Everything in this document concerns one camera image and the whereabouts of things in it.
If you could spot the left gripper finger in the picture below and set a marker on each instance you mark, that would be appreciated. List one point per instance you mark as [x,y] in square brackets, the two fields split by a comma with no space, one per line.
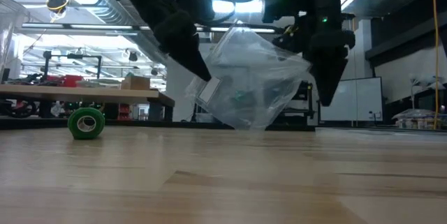
[193,61]

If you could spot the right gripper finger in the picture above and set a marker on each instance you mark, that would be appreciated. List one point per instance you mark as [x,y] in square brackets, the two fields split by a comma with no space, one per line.
[328,81]

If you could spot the clear plastic zip bag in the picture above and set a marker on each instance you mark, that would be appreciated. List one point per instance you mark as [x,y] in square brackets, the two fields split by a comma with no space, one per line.
[251,77]

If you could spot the green elastic bandage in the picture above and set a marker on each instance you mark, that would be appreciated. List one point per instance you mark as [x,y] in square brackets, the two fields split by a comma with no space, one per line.
[75,124]

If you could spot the black equipment stand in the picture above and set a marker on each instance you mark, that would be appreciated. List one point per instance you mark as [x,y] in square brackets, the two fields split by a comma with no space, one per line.
[307,102]

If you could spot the white whiteboard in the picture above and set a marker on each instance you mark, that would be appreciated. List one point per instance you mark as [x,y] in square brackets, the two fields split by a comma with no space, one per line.
[359,98]

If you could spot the brown cardboard box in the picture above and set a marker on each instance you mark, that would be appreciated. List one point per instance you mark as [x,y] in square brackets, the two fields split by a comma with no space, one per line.
[135,82]

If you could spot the long ceiling light bar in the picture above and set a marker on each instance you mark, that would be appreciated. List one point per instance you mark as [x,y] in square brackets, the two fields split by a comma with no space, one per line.
[87,27]

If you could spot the white lamps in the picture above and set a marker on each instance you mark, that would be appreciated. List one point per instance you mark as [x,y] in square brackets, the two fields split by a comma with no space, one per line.
[426,81]

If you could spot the clear bag of bottles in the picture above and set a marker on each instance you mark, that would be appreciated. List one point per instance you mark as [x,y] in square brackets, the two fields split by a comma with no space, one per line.
[419,117]

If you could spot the red bin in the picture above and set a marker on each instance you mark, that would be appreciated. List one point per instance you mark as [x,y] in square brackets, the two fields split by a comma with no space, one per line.
[66,81]

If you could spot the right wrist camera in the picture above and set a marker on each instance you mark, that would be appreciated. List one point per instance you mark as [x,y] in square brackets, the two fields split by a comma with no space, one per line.
[288,40]

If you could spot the black aluminium table frame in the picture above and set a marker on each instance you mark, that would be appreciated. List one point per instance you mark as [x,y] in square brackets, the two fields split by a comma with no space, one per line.
[139,124]

